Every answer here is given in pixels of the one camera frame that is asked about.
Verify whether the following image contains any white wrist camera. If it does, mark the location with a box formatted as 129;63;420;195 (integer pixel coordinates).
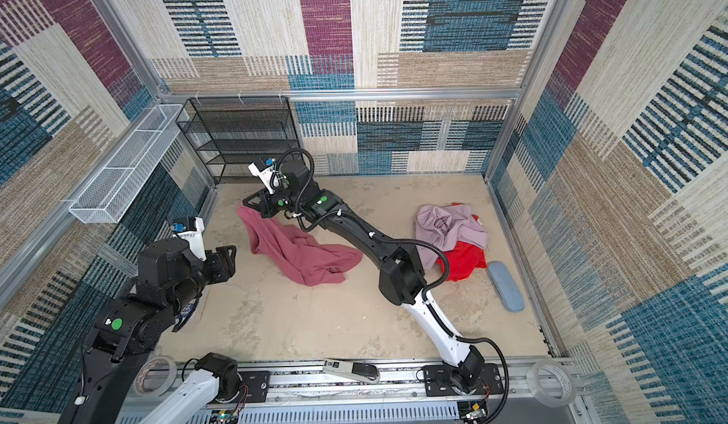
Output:
171;217;207;261
248;158;280;195

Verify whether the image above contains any black wire shelf rack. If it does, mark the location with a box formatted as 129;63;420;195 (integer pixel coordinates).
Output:
176;96;301;184

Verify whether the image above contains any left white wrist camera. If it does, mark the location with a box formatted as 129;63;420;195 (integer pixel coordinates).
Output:
171;217;207;261

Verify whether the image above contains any red cloth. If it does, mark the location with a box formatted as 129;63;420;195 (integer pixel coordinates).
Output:
439;203;489;282

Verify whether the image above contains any right clear tape roll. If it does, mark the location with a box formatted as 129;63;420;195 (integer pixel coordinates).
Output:
526;359;576;408

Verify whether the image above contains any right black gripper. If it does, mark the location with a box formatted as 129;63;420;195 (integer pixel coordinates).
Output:
242;184;304;218

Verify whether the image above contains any light pink cloth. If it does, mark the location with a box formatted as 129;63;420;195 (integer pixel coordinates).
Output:
414;204;489;282

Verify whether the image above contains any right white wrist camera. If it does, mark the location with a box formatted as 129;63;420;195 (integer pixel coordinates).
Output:
248;158;280;195

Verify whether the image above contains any aluminium front rail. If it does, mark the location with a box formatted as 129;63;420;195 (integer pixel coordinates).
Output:
113;358;604;424

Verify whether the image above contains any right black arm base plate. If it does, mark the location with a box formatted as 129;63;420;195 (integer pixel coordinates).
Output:
422;363;504;397

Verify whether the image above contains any white wire mesh basket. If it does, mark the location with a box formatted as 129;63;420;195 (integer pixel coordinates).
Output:
68;105;182;224

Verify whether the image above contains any clear tape roll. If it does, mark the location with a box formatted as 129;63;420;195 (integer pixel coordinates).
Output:
526;359;576;408
133;356;177;397

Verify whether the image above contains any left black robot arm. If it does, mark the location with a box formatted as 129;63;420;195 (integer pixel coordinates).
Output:
60;237;237;423

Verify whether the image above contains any left clear tape roll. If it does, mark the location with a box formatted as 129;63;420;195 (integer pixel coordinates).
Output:
133;356;177;397

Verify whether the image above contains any maroon cloth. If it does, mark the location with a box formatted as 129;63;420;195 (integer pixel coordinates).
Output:
236;206;363;287

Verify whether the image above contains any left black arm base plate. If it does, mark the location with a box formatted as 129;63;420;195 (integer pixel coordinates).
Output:
209;371;270;406

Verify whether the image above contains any grey handheld scanner device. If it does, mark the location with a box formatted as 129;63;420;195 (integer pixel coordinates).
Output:
322;359;380;384

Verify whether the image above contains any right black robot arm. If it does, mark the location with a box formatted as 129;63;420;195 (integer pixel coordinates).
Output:
243;148;510;399

